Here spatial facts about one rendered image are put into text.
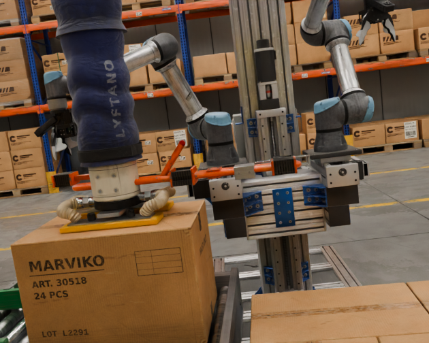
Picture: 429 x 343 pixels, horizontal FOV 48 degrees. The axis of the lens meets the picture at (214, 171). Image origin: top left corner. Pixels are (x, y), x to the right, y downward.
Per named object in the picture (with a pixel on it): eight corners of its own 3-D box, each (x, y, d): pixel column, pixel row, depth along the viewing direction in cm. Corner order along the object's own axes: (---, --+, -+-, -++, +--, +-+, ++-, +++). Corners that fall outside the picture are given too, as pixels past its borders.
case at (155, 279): (31, 358, 164) (9, 244, 158) (75, 307, 204) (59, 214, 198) (207, 346, 158) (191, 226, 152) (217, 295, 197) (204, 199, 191)
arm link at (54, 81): (65, 69, 196) (43, 71, 192) (70, 96, 197) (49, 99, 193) (61, 71, 202) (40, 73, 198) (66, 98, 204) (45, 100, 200)
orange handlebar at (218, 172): (42, 197, 175) (40, 187, 174) (75, 182, 204) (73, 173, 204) (302, 170, 163) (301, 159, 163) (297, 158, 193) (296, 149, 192)
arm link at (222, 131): (215, 143, 214) (212, 113, 212) (201, 143, 226) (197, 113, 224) (238, 139, 220) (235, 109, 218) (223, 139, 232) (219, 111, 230)
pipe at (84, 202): (60, 222, 166) (57, 205, 165) (87, 205, 190) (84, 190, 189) (157, 212, 161) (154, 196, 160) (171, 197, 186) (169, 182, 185)
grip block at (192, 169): (170, 188, 167) (167, 171, 166) (176, 182, 177) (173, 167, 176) (194, 185, 166) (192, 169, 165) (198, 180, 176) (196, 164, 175)
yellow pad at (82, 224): (59, 234, 164) (56, 220, 163) (71, 226, 174) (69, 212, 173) (157, 224, 160) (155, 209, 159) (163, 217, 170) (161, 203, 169)
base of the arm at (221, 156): (207, 162, 232) (204, 141, 230) (238, 158, 231) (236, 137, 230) (206, 167, 217) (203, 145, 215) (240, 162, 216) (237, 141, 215)
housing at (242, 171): (234, 180, 166) (233, 167, 165) (235, 177, 173) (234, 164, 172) (255, 178, 165) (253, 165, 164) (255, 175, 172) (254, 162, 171)
